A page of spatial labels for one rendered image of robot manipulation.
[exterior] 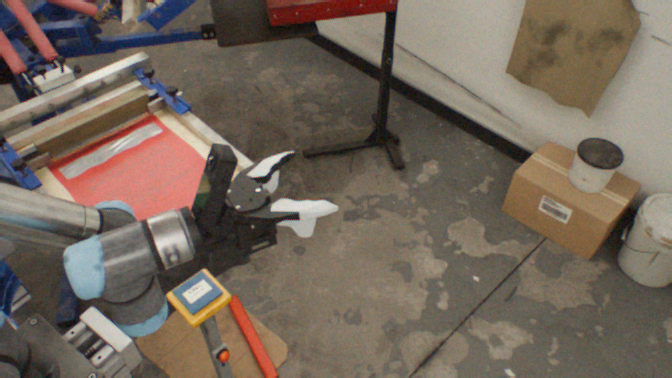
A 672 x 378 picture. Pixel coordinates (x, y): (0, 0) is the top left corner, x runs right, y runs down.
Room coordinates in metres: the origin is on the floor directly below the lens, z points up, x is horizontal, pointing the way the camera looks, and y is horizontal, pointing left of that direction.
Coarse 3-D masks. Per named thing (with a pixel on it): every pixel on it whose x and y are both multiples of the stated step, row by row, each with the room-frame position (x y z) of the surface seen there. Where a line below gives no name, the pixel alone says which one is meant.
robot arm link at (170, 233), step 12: (156, 216) 0.47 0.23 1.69; (168, 216) 0.46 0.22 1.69; (180, 216) 0.47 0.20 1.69; (156, 228) 0.44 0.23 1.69; (168, 228) 0.45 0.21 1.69; (180, 228) 0.45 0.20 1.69; (156, 240) 0.43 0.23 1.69; (168, 240) 0.43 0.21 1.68; (180, 240) 0.43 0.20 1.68; (168, 252) 0.42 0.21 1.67; (180, 252) 0.43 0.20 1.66; (192, 252) 0.44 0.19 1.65; (168, 264) 0.42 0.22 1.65
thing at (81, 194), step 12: (96, 144) 1.42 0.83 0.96; (72, 156) 1.36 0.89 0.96; (48, 168) 1.30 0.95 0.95; (96, 168) 1.30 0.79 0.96; (108, 168) 1.30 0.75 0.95; (60, 180) 1.24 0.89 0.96; (72, 180) 1.24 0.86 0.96; (84, 180) 1.24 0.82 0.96; (72, 192) 1.19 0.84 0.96; (84, 192) 1.19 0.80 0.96; (84, 204) 1.14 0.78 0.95; (96, 204) 1.14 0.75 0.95; (156, 204) 1.14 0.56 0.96; (144, 216) 1.09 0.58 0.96
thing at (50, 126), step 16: (112, 96) 1.65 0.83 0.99; (128, 96) 1.68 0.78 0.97; (64, 112) 1.55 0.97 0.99; (80, 112) 1.56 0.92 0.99; (96, 112) 1.59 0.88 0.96; (32, 128) 1.46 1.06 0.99; (48, 128) 1.47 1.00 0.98; (192, 128) 1.49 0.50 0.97; (208, 128) 1.47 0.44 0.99; (16, 144) 1.39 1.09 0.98; (208, 144) 1.41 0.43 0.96; (224, 144) 1.38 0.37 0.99; (240, 160) 1.30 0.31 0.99; (48, 192) 1.16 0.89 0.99
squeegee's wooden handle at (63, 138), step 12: (132, 96) 1.56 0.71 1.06; (144, 96) 1.57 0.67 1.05; (108, 108) 1.49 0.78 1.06; (120, 108) 1.50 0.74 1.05; (132, 108) 1.53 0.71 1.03; (144, 108) 1.56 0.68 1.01; (84, 120) 1.42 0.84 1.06; (96, 120) 1.44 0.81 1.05; (108, 120) 1.46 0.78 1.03; (120, 120) 1.49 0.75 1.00; (60, 132) 1.36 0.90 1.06; (72, 132) 1.38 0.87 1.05; (84, 132) 1.40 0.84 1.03; (96, 132) 1.43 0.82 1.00; (36, 144) 1.30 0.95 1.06; (48, 144) 1.32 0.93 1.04; (60, 144) 1.34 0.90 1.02; (72, 144) 1.37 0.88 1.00
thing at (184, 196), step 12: (144, 120) 1.55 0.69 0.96; (156, 120) 1.55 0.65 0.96; (120, 132) 1.48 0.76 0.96; (168, 132) 1.48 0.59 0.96; (108, 144) 1.42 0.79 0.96; (144, 144) 1.42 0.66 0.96; (168, 144) 1.42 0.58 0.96; (180, 144) 1.42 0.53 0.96; (120, 156) 1.36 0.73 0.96; (132, 156) 1.36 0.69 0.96; (192, 156) 1.36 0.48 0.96; (192, 180) 1.24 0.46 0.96; (180, 192) 1.19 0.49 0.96; (192, 192) 1.19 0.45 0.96; (168, 204) 1.14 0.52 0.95; (180, 204) 1.14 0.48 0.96
